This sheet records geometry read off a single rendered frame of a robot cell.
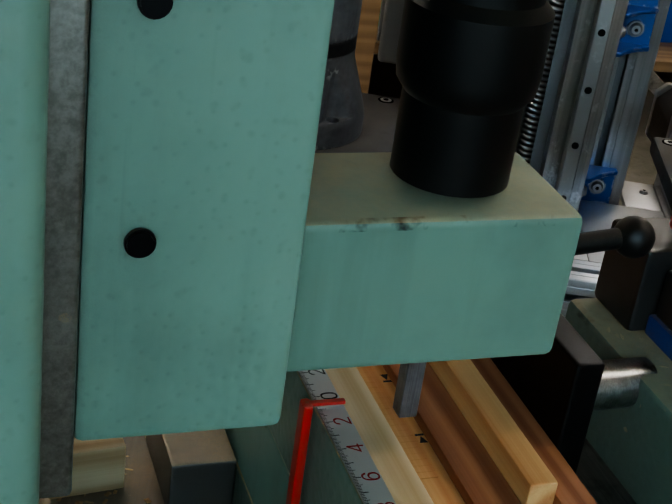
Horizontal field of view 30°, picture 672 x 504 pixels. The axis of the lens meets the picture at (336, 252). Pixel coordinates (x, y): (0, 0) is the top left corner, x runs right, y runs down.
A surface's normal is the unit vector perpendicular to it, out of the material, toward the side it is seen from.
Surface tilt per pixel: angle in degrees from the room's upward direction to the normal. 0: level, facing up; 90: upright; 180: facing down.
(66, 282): 90
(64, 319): 90
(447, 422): 0
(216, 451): 0
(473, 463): 0
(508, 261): 90
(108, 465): 90
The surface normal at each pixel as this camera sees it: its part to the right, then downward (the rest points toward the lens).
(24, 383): 0.54, 0.45
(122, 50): 0.30, 0.47
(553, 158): -0.08, 0.45
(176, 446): 0.13, -0.88
